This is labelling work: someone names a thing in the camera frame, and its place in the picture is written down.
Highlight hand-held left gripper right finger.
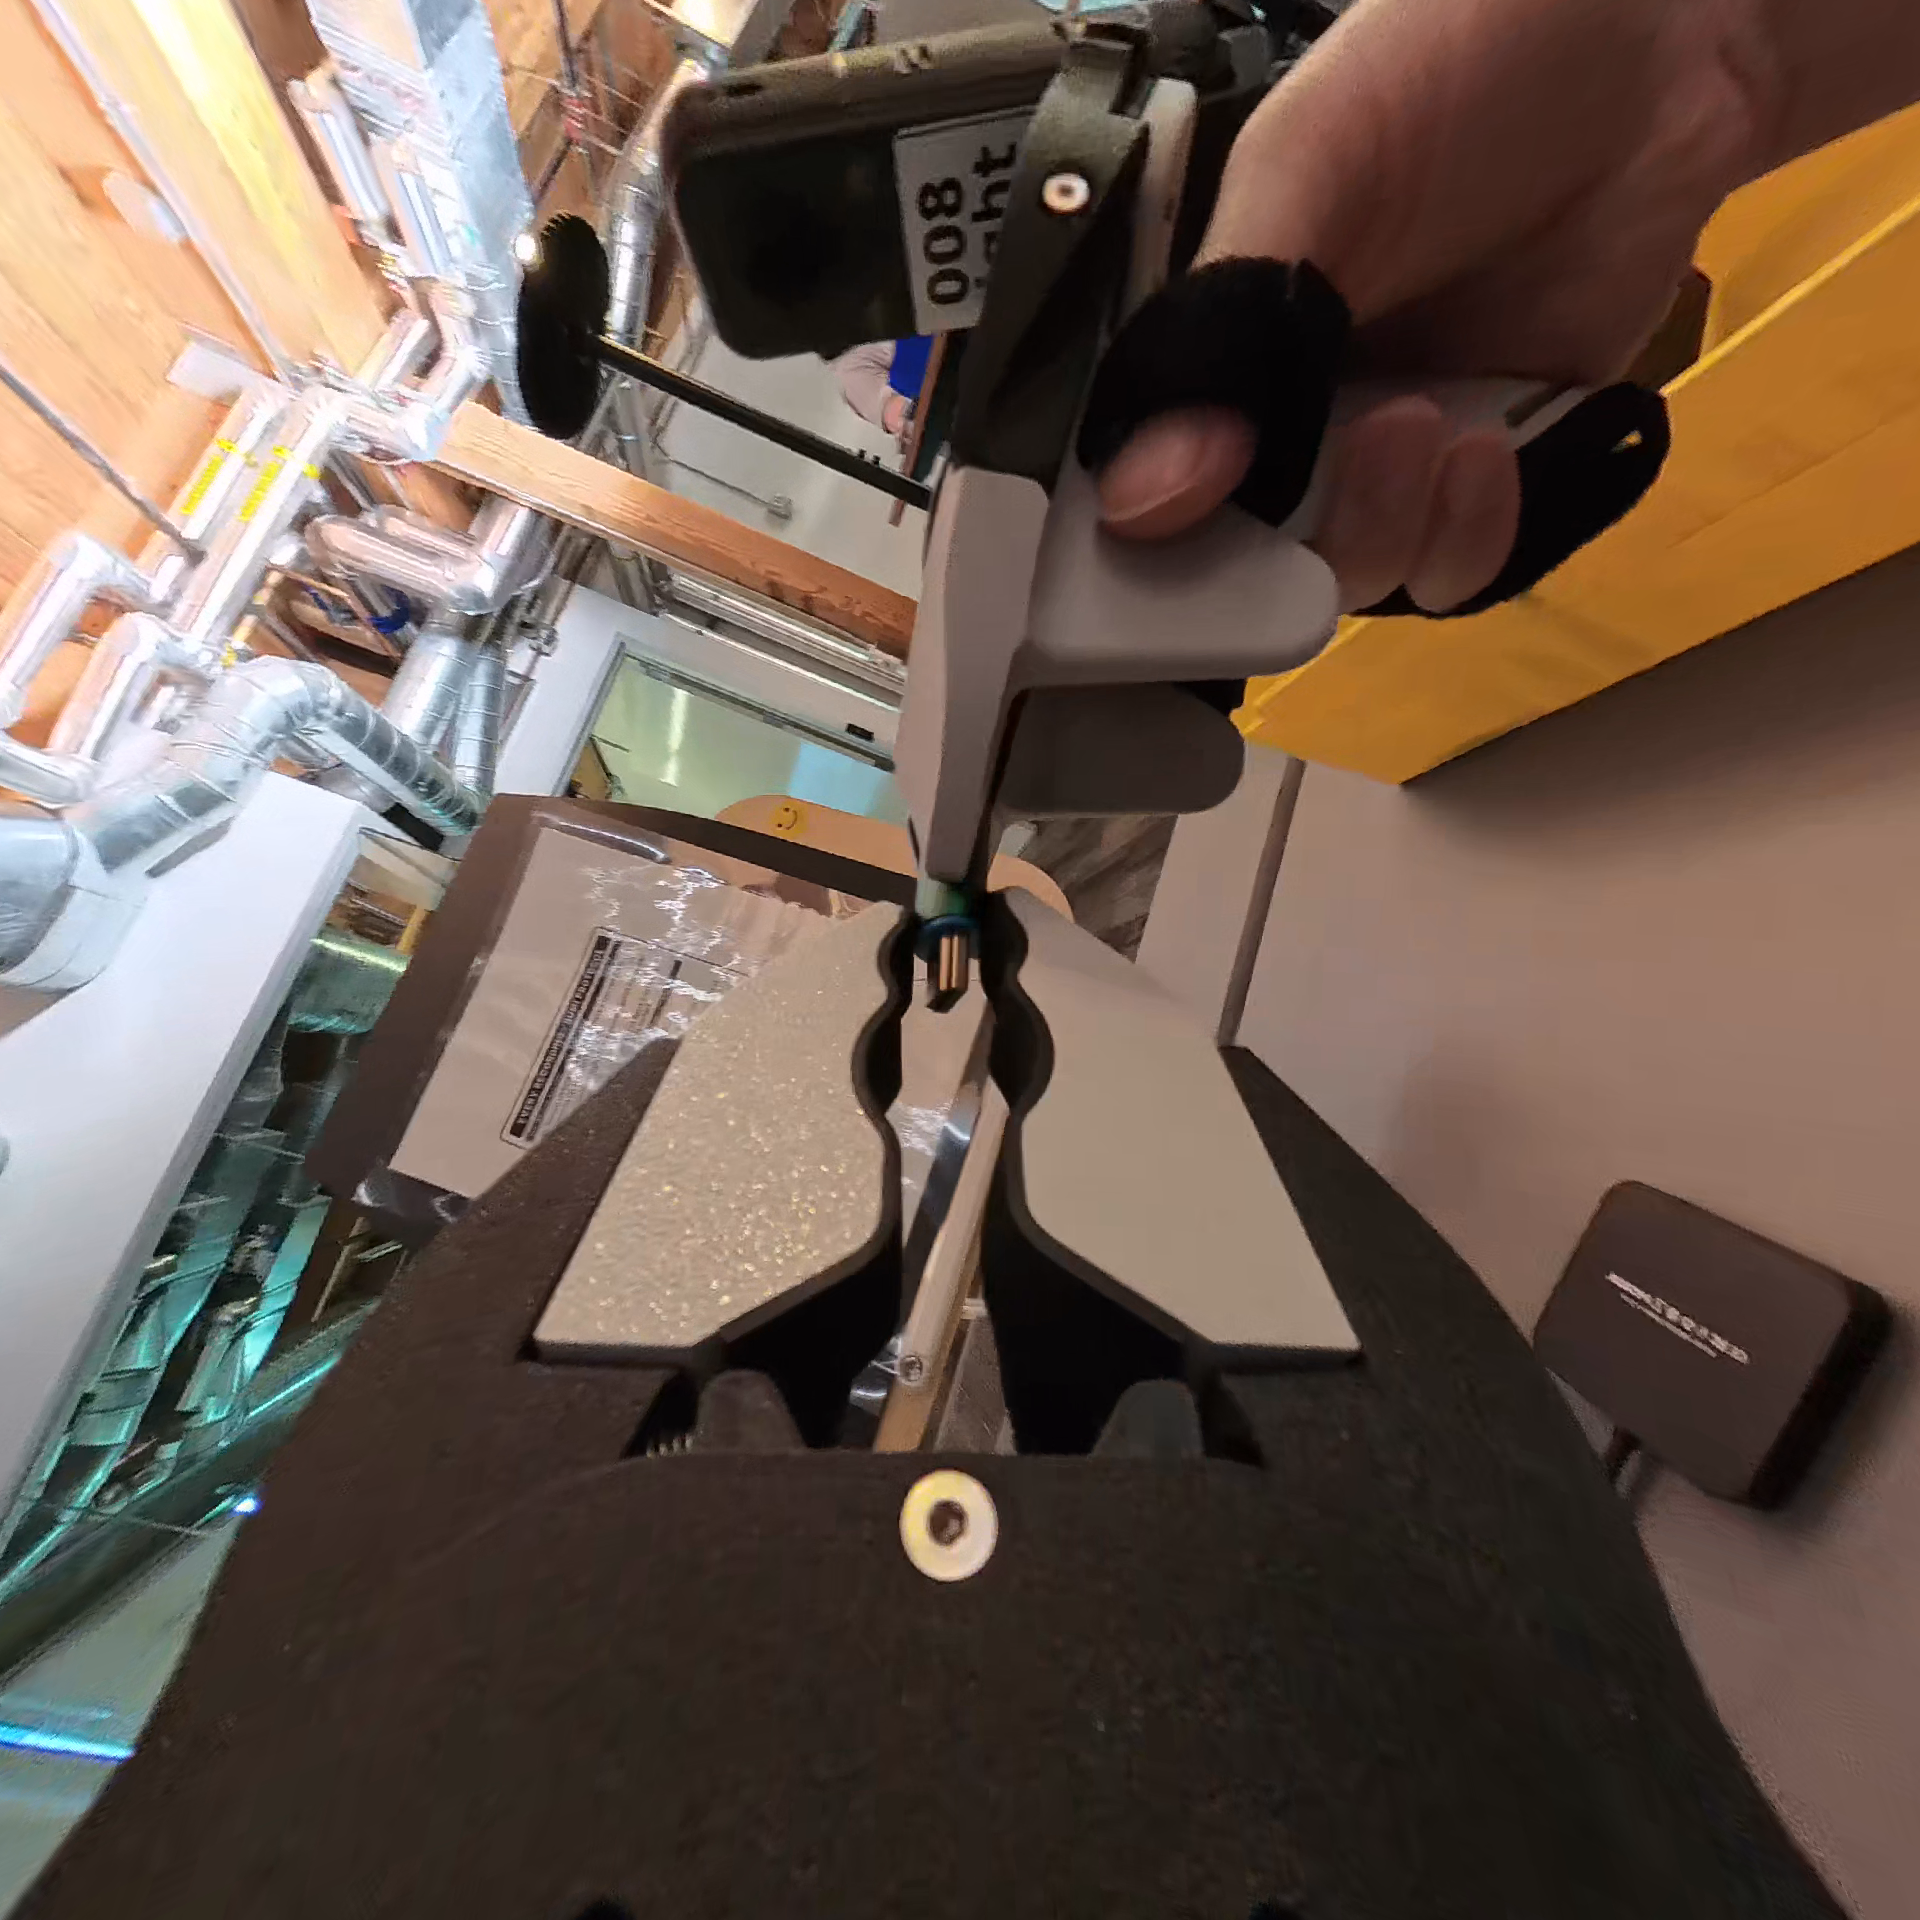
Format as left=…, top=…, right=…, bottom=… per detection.
left=986, top=893, right=1367, bottom=1374

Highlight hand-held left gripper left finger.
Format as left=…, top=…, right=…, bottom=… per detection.
left=528, top=900, right=908, bottom=1370

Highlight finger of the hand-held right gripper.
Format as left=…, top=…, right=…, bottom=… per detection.
left=896, top=464, right=1340, bottom=893
left=978, top=678, right=1249, bottom=902

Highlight black braided hdmi cable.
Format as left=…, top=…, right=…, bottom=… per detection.
left=914, top=882, right=980, bottom=1014

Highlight person's right hand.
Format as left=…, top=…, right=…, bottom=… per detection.
left=1095, top=0, right=1920, bottom=619

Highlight silver metal bar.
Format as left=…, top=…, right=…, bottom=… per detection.
left=875, top=1050, right=1013, bottom=1452

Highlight wooden board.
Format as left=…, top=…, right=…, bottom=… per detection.
left=715, top=795, right=1076, bottom=925

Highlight black round disc on rod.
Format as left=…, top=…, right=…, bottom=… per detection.
left=513, top=210, right=935, bottom=514

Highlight black display board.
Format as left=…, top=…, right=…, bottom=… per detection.
left=307, top=795, right=935, bottom=1202

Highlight small black box device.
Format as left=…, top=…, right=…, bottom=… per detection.
left=1531, top=1177, right=1897, bottom=1508

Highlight silver insulated ceiling pipes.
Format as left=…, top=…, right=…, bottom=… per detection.
left=0, top=0, right=679, bottom=995

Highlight yellow plastic bin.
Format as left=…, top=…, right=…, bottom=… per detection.
left=1228, top=107, right=1920, bottom=787

